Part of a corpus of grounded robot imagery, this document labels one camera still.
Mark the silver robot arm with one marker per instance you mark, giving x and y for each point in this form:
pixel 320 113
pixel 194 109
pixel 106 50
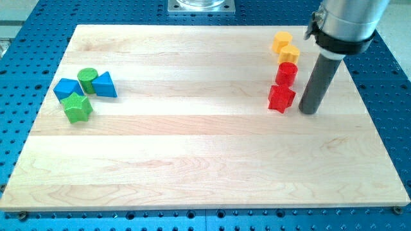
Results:
pixel 345 27

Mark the red star block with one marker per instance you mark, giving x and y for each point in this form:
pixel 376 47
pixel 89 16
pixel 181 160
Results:
pixel 280 98

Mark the blue triangle block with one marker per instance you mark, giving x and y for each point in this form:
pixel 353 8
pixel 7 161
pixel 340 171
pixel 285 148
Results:
pixel 104 86

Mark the green star block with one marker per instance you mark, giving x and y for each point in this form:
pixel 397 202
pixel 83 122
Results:
pixel 76 107

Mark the light wooden board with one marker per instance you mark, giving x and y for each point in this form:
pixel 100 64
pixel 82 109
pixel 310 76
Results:
pixel 190 128

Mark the red cylinder block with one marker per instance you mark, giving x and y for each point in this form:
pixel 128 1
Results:
pixel 286 74

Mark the yellow heart block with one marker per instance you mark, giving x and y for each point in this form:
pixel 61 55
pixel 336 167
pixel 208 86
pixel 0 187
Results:
pixel 289 53

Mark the yellow hexagon block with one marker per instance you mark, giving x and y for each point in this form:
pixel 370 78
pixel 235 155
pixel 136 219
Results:
pixel 281 39

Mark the green cylinder block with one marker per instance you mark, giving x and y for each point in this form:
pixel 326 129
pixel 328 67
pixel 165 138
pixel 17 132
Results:
pixel 86 76

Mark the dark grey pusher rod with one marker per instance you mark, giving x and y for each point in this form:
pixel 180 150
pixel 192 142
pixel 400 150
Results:
pixel 318 84

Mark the blue cube block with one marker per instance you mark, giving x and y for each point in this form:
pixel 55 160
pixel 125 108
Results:
pixel 65 87

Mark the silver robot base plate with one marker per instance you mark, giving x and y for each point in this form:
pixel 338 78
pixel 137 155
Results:
pixel 200 6

